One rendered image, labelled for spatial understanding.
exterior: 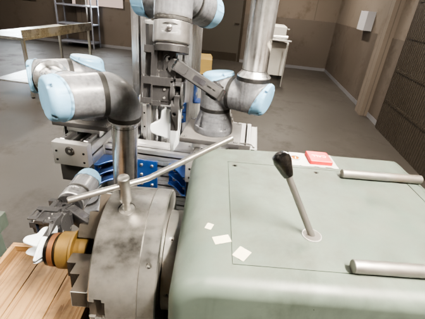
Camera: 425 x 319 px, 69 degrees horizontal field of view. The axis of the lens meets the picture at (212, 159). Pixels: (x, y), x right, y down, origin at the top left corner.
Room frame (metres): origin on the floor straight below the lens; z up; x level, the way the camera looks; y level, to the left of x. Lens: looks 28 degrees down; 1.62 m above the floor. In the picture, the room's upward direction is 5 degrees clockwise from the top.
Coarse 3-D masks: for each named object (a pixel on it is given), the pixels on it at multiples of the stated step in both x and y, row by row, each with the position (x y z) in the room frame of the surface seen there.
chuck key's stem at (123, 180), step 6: (126, 174) 0.49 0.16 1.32; (120, 180) 0.47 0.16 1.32; (126, 180) 0.47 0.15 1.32; (120, 186) 0.47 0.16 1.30; (126, 186) 0.48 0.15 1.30; (120, 192) 0.48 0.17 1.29; (126, 192) 0.48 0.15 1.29; (120, 198) 0.48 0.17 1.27; (126, 198) 0.48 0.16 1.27; (126, 204) 0.49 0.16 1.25; (126, 210) 0.49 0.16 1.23
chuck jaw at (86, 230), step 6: (102, 198) 0.58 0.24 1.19; (108, 198) 0.58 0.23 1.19; (102, 204) 0.57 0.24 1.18; (102, 210) 0.56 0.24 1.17; (90, 216) 0.55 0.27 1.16; (96, 216) 0.55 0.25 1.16; (90, 222) 0.55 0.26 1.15; (96, 222) 0.55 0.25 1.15; (84, 228) 0.54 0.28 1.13; (90, 228) 0.54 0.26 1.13; (96, 228) 0.54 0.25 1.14; (78, 234) 0.53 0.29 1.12; (84, 234) 0.53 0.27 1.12; (90, 234) 0.53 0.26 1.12
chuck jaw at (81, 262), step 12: (72, 264) 0.46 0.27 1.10; (84, 264) 0.46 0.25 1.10; (72, 276) 0.43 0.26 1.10; (84, 276) 0.43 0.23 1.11; (72, 288) 0.40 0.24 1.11; (84, 288) 0.40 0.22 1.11; (72, 300) 0.39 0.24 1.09; (84, 300) 0.39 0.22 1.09; (96, 300) 0.38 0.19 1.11; (96, 312) 0.37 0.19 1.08
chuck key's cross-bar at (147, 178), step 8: (232, 136) 0.59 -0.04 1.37; (216, 144) 0.57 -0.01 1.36; (224, 144) 0.58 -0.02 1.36; (200, 152) 0.56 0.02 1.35; (208, 152) 0.56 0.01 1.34; (184, 160) 0.54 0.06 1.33; (168, 168) 0.52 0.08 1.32; (152, 176) 0.51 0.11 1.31; (136, 184) 0.49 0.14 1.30; (88, 192) 0.45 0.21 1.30; (96, 192) 0.45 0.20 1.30; (104, 192) 0.46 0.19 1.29; (72, 200) 0.43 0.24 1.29; (80, 200) 0.44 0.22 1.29
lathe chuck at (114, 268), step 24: (144, 192) 0.56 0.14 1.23; (120, 216) 0.48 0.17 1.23; (144, 216) 0.48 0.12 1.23; (96, 240) 0.43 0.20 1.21; (120, 240) 0.43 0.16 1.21; (96, 264) 0.40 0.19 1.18; (120, 264) 0.40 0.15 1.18; (96, 288) 0.38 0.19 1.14; (120, 288) 0.38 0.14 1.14; (120, 312) 0.37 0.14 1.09
